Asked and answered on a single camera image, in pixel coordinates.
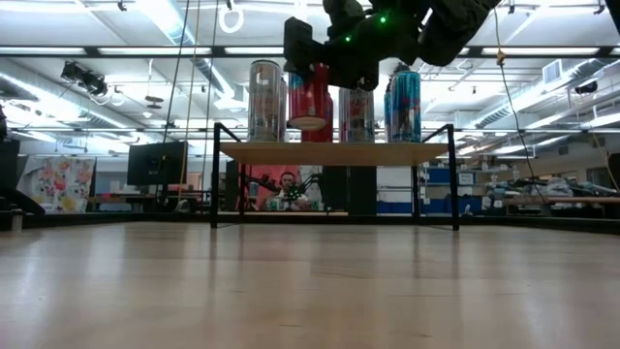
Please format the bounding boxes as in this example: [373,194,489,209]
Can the red cloth panel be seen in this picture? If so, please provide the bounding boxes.
[250,164,300,211]

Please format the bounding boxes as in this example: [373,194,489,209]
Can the blue storage bins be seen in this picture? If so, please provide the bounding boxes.
[376,166,484,215]

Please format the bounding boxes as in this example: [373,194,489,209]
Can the wooden shelf black metal legs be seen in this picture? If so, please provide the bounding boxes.
[210,121,460,232]

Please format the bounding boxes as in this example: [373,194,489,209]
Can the cluttered wooden workbench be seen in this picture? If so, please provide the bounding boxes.
[483,176,620,219]

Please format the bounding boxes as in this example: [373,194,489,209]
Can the red Barq's can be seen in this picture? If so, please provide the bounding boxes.
[287,62,331,132]

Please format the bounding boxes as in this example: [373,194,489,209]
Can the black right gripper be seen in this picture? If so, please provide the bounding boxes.
[283,0,432,92]

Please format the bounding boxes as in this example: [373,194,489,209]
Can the floral cloth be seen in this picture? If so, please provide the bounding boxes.
[15,155,97,215]

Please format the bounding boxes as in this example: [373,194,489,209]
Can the person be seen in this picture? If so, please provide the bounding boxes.
[270,171,312,211]

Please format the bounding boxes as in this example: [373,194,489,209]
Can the black ceiling camera cluster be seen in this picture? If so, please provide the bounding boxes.
[60,61,109,98]

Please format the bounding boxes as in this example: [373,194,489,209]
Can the black monitor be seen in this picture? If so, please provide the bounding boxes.
[126,140,189,187]

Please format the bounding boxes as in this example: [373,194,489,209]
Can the black overhead frame beam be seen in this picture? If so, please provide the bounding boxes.
[0,45,620,60]

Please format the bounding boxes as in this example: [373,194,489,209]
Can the black cabinet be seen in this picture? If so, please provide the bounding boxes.
[322,166,378,217]

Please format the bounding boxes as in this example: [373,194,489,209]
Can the hanging yellow and black cable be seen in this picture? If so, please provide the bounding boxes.
[491,9,553,214]

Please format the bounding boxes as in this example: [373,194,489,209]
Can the Celsius Tropical Vibe can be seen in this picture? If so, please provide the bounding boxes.
[247,59,283,143]

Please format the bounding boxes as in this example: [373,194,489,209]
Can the white cable loop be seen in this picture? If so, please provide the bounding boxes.
[218,3,245,34]

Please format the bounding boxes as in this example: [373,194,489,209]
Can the red Fanta can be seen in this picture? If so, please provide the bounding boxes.
[300,94,335,143]

